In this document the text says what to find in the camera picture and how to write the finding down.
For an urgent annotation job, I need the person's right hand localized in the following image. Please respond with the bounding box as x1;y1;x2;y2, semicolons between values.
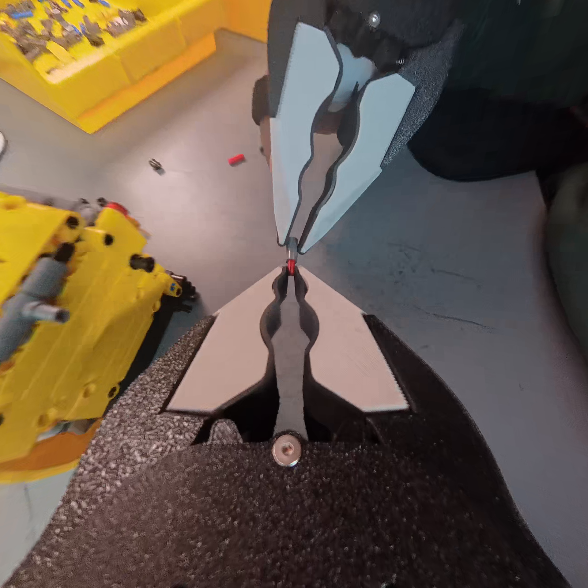
259;119;275;168

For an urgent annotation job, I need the pile of small lego pieces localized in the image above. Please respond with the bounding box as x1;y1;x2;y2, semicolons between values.
0;0;149;62

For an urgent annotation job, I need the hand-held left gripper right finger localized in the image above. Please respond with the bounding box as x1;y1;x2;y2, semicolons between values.
294;265;409;443

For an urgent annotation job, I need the yellow lego vehicle model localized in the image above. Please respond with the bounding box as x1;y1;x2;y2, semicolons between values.
0;190;199;483

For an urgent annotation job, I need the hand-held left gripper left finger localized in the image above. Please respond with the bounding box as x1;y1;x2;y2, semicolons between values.
165;266;288;443

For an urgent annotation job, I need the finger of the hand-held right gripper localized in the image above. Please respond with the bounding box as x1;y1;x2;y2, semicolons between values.
270;22;344;245
298;73;417;254

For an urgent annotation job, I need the yellow plastic bin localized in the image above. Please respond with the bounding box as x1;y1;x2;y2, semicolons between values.
225;0;273;44
0;0;230;135

